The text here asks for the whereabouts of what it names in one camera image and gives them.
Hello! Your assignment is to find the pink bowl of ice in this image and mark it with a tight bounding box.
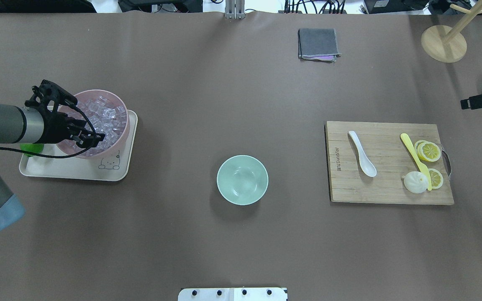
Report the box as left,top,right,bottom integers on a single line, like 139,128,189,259
75,89,131,159

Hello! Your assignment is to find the lemon slice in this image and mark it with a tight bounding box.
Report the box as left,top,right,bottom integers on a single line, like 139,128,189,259
428,168,444,190
414,140,442,162

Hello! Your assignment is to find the bamboo cutting board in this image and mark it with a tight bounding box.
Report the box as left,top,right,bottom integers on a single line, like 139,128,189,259
325,121,454,205

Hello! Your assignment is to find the aluminium frame post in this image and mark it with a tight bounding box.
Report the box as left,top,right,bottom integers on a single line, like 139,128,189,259
224,0,246,20

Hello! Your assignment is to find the grey folded cloth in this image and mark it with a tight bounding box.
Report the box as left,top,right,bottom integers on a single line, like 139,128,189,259
297,28,342,62

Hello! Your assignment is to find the wooden mug tree stand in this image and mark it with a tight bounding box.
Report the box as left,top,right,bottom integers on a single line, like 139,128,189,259
420,0,482,63

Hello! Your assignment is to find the black camera cable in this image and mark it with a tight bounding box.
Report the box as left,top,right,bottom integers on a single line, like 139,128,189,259
0,105,103,159

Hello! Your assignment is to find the cream plastic tray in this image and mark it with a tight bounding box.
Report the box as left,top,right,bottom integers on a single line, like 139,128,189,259
19,110,139,181

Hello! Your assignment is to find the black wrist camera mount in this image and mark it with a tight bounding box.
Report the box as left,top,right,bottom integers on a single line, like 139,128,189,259
24,79,78,117

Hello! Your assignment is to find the white steamed bun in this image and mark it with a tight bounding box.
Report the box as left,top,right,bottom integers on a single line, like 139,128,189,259
402,171,430,193

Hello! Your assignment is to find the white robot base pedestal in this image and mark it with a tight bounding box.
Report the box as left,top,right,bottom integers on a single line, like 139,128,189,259
177,286,288,301

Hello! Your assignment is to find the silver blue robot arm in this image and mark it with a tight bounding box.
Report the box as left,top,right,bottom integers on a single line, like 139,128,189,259
0,97,105,231

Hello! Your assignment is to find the mint green bowl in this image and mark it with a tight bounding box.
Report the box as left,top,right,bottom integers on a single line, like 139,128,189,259
216,155,269,206

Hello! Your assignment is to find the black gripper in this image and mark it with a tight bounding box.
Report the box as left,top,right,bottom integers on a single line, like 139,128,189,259
40,111,105,149

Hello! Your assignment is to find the green lime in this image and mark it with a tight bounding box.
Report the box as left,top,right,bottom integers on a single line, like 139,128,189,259
20,143,44,157

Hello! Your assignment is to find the yellow plastic knife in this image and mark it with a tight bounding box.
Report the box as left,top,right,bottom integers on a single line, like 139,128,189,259
400,133,432,191

